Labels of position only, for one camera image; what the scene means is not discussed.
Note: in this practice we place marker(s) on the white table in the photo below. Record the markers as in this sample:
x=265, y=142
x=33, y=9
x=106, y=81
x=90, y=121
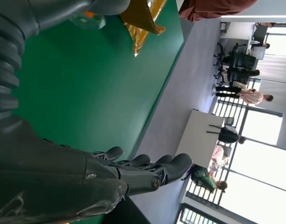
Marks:
x=199, y=139

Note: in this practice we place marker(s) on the black office chair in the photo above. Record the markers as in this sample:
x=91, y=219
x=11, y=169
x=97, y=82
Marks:
x=221, y=54

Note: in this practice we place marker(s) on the robot right arm ribbed sleeve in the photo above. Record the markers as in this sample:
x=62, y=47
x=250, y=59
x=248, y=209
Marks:
x=6, y=71

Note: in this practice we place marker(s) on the black framed window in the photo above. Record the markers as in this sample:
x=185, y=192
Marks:
x=197, y=216

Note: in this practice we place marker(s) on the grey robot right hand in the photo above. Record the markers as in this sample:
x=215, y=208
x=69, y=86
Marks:
x=51, y=179

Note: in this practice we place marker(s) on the person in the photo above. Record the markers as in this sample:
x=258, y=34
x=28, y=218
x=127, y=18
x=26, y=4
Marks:
x=241, y=73
x=205, y=179
x=250, y=96
x=228, y=135
x=218, y=156
x=210, y=9

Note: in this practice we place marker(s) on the black window railing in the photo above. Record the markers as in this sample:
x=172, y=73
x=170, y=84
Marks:
x=203, y=198

